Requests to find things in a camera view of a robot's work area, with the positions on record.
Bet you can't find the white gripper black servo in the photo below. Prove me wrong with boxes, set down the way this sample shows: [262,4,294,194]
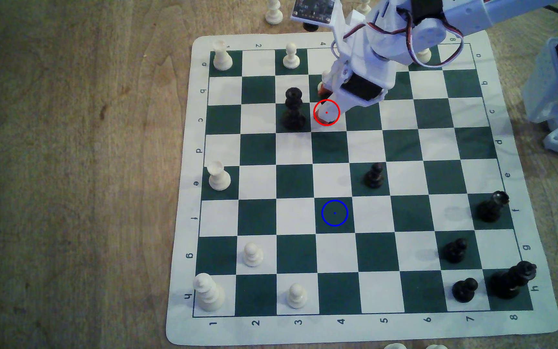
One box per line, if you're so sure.
[314,23,397,126]

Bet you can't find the black chess queen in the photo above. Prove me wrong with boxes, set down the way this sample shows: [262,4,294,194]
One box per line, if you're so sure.
[281,87,307,132]

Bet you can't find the black chess pawn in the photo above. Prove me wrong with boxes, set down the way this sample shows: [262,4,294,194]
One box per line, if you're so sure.
[452,277,479,303]
[363,162,386,190]
[442,238,469,264]

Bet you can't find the green and white chess mat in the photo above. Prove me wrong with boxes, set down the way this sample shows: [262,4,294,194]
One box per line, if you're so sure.
[165,26,558,347]

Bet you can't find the white chess rook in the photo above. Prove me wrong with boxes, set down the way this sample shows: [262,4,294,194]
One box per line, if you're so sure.
[211,39,234,71]
[207,161,232,191]

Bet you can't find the black chess bishop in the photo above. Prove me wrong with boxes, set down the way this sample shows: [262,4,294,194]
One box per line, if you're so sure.
[475,190,510,224]

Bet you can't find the white chess bishop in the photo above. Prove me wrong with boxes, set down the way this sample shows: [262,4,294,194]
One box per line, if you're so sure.
[193,273,226,312]

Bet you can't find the black chess king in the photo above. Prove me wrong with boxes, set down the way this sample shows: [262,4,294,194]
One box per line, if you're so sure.
[490,260,537,300]

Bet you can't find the gripper camera board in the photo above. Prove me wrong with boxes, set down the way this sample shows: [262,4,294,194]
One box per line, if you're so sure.
[291,0,339,24]

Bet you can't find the red white servo cable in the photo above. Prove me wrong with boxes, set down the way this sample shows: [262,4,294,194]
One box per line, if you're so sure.
[404,9,465,68]

